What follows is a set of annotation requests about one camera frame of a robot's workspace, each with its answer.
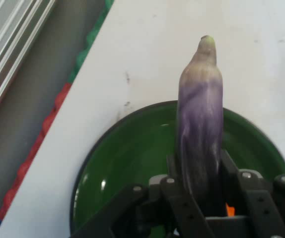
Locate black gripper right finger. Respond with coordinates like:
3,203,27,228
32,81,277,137
219,149,285,238

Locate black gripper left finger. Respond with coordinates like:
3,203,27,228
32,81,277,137
70,153,215,238

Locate purple eggplant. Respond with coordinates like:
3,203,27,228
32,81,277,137
175,35,225,217

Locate small orange object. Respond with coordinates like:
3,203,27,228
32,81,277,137
225,202,236,217

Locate green enamel bowl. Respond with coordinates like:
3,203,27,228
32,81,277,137
70,100,285,238

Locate red table edge strip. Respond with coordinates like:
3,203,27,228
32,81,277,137
0,82,72,221

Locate green table edge strip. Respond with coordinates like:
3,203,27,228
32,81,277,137
67,0,115,84

